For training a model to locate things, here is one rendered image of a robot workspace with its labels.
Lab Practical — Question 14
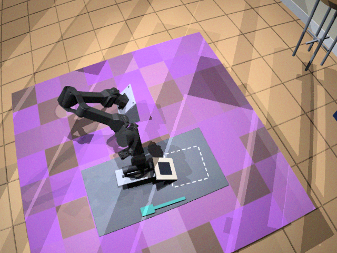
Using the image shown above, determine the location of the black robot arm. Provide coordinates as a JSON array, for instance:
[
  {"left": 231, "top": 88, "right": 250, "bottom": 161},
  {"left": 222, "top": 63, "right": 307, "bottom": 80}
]
[{"left": 57, "top": 86, "right": 140, "bottom": 160}]

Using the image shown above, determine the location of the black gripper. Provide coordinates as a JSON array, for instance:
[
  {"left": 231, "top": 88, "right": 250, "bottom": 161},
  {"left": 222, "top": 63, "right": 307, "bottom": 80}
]
[{"left": 128, "top": 139, "right": 146, "bottom": 175}]

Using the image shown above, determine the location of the dark grey mat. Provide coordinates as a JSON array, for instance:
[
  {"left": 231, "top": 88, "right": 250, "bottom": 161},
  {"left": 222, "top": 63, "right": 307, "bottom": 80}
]
[{"left": 81, "top": 128, "right": 229, "bottom": 236}]

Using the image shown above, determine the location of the cream square tile with dark centre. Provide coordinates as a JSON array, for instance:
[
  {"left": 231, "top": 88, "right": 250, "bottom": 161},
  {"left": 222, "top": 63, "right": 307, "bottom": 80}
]
[{"left": 152, "top": 157, "right": 177, "bottom": 180}]

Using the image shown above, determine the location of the teal flat trowel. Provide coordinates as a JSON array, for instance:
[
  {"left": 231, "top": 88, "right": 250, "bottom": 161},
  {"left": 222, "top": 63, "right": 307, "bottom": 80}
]
[{"left": 140, "top": 197, "right": 185, "bottom": 217}]

